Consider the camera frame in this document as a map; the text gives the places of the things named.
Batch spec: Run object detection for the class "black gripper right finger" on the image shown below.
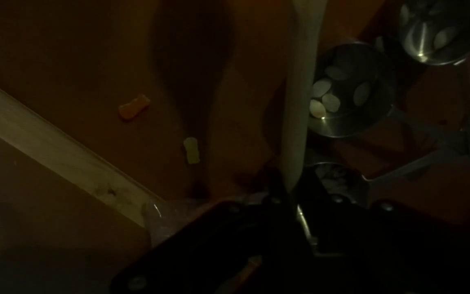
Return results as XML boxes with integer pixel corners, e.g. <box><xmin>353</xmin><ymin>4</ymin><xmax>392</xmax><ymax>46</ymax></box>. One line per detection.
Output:
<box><xmin>297</xmin><ymin>198</ymin><xmax>470</xmax><ymax>294</ymax></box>

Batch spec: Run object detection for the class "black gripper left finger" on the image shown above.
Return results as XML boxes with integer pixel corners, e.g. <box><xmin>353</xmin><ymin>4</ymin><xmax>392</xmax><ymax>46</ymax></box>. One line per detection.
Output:
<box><xmin>108</xmin><ymin>185</ymin><xmax>313</xmax><ymax>294</ymax></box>

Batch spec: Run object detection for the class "wooden spoon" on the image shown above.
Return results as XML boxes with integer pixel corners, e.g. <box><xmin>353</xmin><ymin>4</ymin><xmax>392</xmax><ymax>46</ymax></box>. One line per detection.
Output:
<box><xmin>276</xmin><ymin>0</ymin><xmax>330</xmax><ymax>190</ymax></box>

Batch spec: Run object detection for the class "small metal measuring cup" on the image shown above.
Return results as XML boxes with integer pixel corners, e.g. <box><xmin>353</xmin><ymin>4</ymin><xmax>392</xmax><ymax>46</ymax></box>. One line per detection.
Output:
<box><xmin>309</xmin><ymin>149</ymin><xmax>469</xmax><ymax>206</ymax></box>

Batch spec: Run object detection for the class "small pale object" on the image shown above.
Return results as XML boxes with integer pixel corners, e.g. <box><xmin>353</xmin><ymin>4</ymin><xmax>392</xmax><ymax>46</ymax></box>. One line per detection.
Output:
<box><xmin>181</xmin><ymin>136</ymin><xmax>202</xmax><ymax>167</ymax></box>

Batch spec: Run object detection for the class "medium metal measuring cup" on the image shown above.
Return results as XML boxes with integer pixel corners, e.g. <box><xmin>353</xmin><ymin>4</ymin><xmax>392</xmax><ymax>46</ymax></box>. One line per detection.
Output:
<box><xmin>305</xmin><ymin>41</ymin><xmax>469</xmax><ymax>146</ymax></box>

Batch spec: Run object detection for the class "small orange object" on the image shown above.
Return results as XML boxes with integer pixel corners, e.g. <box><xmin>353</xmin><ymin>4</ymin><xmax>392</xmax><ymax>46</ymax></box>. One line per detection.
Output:
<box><xmin>116</xmin><ymin>92</ymin><xmax>154</xmax><ymax>123</ymax></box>

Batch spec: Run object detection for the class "large metal measuring cup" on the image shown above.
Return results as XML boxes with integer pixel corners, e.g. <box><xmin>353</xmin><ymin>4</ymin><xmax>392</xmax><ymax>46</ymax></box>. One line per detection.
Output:
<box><xmin>397</xmin><ymin>0</ymin><xmax>470</xmax><ymax>129</ymax></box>

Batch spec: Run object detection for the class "white rail edge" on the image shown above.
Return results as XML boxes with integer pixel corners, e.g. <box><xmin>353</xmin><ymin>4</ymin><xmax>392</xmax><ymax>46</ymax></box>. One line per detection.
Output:
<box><xmin>0</xmin><ymin>72</ymin><xmax>167</xmax><ymax>294</ymax></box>

